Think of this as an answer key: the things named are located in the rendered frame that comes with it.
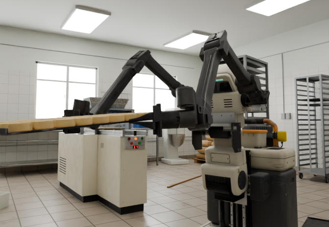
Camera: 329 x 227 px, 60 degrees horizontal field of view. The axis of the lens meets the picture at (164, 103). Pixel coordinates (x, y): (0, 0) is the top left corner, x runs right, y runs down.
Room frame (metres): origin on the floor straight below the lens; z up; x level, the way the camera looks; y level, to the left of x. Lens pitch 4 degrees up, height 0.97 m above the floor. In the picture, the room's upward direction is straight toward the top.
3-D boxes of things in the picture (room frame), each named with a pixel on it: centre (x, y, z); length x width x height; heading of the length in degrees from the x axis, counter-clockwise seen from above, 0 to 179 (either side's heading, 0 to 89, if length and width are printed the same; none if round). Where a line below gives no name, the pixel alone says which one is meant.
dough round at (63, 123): (0.75, 0.26, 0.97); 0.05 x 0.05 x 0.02
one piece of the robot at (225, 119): (1.63, -0.30, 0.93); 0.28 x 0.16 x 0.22; 49
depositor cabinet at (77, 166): (4.30, 1.06, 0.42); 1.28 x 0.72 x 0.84; 33
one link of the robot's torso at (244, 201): (1.68, -0.43, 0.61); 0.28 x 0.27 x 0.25; 49
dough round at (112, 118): (0.88, 0.15, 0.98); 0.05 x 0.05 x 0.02
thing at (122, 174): (3.48, 0.53, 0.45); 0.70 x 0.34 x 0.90; 33
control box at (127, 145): (3.18, 0.33, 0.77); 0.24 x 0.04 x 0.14; 123
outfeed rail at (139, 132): (4.08, 0.74, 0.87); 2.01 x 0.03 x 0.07; 33
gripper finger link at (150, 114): (0.88, 0.06, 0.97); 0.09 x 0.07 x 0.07; 94
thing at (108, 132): (3.92, 0.99, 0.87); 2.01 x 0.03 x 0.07; 33
